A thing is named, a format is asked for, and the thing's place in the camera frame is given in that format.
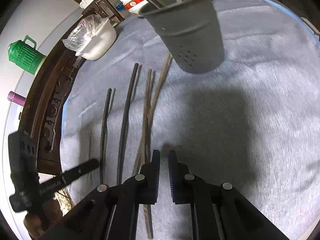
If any grey perforated utensil holder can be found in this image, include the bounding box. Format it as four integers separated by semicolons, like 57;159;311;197
139;0;224;73

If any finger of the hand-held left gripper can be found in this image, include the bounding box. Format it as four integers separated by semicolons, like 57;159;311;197
39;159;100;197

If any dark wooden chair frame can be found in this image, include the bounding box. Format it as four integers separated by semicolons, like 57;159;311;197
81;0;125;28

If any white plastic basin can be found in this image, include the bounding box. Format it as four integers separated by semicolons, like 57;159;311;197
75;20;117;61

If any green thermos jug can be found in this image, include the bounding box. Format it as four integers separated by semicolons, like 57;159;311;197
7;35;47;75

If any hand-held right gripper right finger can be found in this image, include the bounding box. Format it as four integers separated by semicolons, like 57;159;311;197
168;150;288;240

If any carved wooden furniture rail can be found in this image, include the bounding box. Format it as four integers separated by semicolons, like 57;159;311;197
19;0;100;174

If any purple bottle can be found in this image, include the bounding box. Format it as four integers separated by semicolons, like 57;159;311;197
7;91;25;105

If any blue table cover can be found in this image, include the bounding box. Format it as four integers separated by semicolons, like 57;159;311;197
61;0;320;133

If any red banded bowl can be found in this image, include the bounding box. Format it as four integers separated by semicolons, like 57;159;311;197
124;0;150;12

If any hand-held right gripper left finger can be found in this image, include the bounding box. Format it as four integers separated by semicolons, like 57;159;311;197
37;149;161;240

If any grey tablecloth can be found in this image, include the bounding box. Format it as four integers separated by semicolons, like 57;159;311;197
60;0;320;240

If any clear plastic bag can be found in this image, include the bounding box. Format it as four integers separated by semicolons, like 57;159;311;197
62;14;105;52

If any patterned cloth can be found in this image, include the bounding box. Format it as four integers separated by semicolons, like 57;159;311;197
54;189;73;215

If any bunch of dark chopsticks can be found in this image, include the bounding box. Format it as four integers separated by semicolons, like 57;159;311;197
99;0;195;239

